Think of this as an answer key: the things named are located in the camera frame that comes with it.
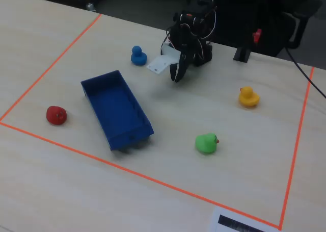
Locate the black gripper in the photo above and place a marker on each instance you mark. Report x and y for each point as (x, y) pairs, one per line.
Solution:
(182, 59)

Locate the yellow rubber duck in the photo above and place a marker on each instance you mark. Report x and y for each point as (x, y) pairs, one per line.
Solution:
(249, 98)

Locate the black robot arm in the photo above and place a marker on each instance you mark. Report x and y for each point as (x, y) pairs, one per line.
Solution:
(203, 15)

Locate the blue rubber duck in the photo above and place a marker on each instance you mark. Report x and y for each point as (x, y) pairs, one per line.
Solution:
(138, 58)

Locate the blue plastic box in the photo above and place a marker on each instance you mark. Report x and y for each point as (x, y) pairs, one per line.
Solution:
(114, 107)

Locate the green rubber duck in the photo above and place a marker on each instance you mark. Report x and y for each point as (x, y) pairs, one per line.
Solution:
(205, 144)

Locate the red rubber duck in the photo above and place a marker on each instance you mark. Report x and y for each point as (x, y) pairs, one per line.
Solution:
(56, 116)

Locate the white paper with black bar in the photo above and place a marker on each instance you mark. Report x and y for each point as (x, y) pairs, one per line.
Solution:
(216, 216)

